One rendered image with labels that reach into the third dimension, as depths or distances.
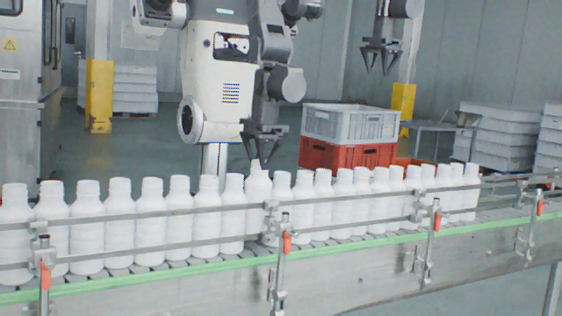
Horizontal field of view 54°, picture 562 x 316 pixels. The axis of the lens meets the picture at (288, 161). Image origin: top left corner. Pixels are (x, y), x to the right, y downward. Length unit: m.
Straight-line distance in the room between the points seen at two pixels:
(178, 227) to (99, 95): 7.72
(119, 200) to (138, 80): 9.70
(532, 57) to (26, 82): 10.35
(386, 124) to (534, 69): 9.04
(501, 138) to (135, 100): 6.43
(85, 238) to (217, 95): 0.83
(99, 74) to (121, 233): 7.74
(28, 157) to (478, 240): 3.75
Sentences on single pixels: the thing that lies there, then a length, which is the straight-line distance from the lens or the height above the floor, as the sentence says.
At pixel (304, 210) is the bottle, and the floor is 1.08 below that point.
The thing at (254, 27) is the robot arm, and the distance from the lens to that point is 1.15.
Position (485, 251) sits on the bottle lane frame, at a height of 0.91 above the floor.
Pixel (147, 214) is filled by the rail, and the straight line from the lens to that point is 1.05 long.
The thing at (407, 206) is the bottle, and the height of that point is 1.06.
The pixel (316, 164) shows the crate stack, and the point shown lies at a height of 0.71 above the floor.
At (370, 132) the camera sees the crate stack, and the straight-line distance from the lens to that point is 3.78.
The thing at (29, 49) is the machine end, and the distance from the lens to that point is 4.66.
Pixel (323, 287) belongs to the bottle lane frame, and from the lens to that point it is 1.31.
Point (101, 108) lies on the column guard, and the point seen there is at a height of 0.38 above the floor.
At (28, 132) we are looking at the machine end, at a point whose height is 0.64.
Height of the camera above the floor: 1.42
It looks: 11 degrees down
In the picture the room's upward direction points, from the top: 6 degrees clockwise
